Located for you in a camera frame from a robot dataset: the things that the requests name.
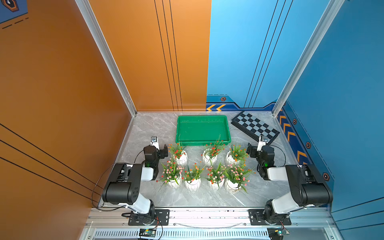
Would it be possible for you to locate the orange flower pot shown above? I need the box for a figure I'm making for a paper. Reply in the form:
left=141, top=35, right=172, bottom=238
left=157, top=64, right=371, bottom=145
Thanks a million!
left=225, top=145, right=249, bottom=166
left=184, top=163, right=205, bottom=192

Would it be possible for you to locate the red flower pot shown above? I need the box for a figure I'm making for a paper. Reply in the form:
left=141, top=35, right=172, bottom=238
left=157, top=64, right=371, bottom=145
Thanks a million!
left=169, top=143, right=188, bottom=167
left=207, top=162, right=226, bottom=191
left=202, top=140, right=226, bottom=167

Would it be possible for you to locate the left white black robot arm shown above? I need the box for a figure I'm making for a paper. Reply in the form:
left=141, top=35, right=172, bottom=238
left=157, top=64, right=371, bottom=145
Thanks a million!
left=102, top=144, right=168, bottom=225

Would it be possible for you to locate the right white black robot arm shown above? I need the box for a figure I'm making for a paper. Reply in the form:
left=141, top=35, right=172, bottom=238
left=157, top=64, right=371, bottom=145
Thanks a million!
left=246, top=144, right=333, bottom=225

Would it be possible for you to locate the green plastic storage tray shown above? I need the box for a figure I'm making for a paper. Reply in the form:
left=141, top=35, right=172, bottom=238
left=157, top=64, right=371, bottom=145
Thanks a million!
left=175, top=115, right=232, bottom=146

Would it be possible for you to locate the pink flower pot front left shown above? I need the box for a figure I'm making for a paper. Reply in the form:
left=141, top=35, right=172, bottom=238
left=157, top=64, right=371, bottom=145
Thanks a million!
left=157, top=160, right=184, bottom=189

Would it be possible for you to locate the pink flower pot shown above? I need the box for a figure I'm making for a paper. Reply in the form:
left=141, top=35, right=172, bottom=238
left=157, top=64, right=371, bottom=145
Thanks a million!
left=224, top=161, right=254, bottom=194
left=157, top=160, right=184, bottom=189

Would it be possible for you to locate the black white chessboard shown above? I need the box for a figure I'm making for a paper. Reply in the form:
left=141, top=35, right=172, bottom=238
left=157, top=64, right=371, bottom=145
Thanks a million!
left=231, top=111, right=280, bottom=145

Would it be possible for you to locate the pink flower pot front right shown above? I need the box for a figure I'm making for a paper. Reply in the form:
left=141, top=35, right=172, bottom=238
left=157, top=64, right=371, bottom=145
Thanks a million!
left=224, top=161, right=254, bottom=194

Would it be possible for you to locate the right green circuit board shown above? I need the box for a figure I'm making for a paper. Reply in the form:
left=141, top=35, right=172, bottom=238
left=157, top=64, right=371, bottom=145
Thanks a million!
left=267, top=229, right=290, bottom=240

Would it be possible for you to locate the green circuit board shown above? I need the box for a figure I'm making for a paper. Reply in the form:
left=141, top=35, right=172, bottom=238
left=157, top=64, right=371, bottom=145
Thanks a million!
left=138, top=229, right=157, bottom=240
left=267, top=229, right=290, bottom=240

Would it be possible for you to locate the left green circuit board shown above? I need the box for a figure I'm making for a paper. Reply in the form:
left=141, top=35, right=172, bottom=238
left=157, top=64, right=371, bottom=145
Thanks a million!
left=138, top=229, right=157, bottom=240

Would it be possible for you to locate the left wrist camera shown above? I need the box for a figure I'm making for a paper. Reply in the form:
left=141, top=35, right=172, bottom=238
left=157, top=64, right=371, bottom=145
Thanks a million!
left=150, top=137, right=160, bottom=150

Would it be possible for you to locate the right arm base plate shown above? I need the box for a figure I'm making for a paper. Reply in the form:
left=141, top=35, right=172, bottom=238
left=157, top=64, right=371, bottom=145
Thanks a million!
left=248, top=209, right=292, bottom=226

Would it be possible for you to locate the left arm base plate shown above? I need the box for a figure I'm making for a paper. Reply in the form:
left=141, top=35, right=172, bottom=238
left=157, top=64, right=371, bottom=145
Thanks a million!
left=128, top=209, right=170, bottom=226

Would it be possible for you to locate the aluminium front rail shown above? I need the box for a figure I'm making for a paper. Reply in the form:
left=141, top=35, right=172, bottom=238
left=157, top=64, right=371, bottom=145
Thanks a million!
left=85, top=207, right=336, bottom=228

